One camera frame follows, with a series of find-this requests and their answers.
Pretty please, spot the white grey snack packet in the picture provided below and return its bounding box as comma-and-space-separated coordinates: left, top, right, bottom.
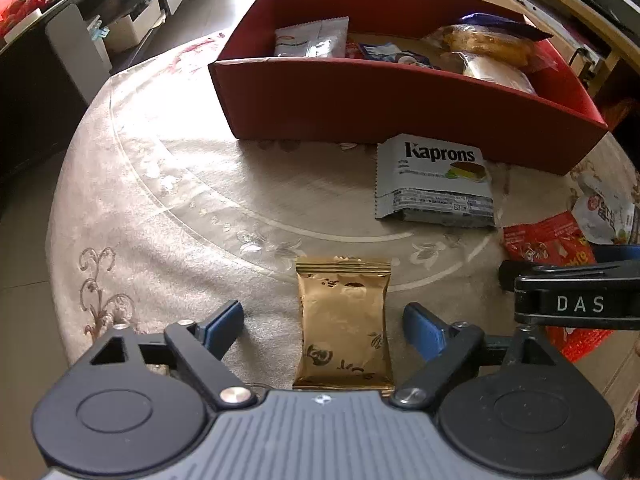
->
374, 133, 497, 231
273, 16, 350, 59

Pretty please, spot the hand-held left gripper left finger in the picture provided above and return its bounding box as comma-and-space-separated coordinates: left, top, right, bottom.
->
90, 300, 252, 409

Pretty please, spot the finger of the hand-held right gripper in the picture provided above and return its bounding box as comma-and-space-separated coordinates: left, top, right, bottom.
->
499, 245, 640, 333

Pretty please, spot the red orange snack packet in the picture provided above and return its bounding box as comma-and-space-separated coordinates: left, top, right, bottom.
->
502, 211, 618, 365

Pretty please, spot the grey packet with red print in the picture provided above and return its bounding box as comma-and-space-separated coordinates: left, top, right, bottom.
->
571, 179, 640, 247

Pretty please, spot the red plastic bag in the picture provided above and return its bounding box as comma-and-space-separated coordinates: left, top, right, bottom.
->
0, 0, 47, 38

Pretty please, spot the white storage box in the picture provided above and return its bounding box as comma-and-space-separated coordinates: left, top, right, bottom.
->
99, 0, 165, 54

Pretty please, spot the purple snack packet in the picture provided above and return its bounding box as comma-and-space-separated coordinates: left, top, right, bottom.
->
459, 12, 555, 42

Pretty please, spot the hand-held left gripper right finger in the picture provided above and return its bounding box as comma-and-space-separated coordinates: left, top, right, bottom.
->
390, 302, 577, 409

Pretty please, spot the gold snack packet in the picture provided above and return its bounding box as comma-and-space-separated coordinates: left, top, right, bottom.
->
291, 256, 397, 395

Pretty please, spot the red cardboard box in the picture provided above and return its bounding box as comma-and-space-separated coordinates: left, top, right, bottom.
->
208, 0, 611, 177

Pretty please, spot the blue snack packet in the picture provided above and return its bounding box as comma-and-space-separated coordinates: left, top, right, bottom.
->
359, 41, 437, 69

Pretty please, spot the clear white snack packet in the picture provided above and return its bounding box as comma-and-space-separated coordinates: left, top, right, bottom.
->
461, 51, 539, 97

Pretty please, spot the clear bag of yellow snack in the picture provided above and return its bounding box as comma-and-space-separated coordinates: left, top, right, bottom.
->
422, 23, 540, 69

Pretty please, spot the dark coffee table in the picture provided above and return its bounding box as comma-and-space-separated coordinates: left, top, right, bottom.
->
0, 0, 167, 183

